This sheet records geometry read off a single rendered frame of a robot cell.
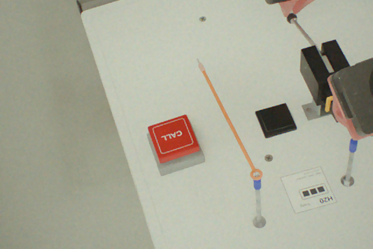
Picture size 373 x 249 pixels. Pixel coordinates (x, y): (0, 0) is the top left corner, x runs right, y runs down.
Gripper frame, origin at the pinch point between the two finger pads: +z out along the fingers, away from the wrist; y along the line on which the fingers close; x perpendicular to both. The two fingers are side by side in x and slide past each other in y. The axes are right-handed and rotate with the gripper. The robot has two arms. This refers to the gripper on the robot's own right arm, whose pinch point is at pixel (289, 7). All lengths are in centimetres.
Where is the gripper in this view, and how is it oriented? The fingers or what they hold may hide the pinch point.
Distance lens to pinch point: 85.6
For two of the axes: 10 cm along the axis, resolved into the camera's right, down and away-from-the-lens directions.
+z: 0.6, 4.6, 8.9
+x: -2.6, -8.5, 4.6
